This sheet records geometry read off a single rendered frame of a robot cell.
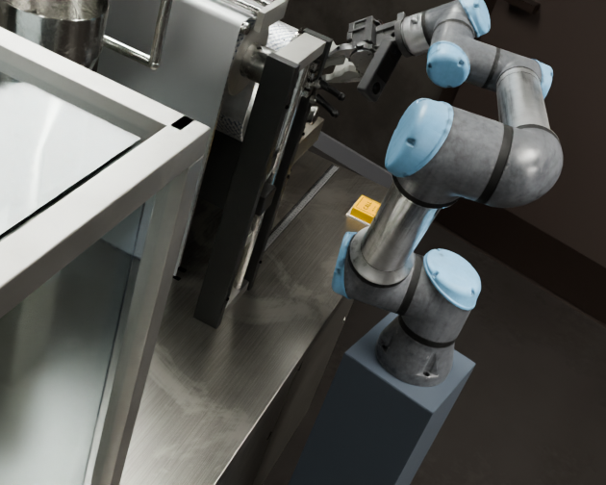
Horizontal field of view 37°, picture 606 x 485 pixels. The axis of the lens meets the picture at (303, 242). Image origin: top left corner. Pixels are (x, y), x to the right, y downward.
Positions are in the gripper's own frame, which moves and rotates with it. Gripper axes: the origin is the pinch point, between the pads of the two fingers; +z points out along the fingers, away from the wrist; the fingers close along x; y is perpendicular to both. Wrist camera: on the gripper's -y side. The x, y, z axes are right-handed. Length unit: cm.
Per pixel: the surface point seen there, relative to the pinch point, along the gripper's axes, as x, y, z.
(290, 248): -20.4, -26.3, 16.5
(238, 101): 12.8, -12.5, 8.9
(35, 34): 69, -46, -7
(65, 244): 81, -86, -36
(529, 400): -179, -10, 19
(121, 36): 38.6, -14.6, 14.5
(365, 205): -38.0, -7.8, 9.1
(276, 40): 9.8, 2.6, 3.9
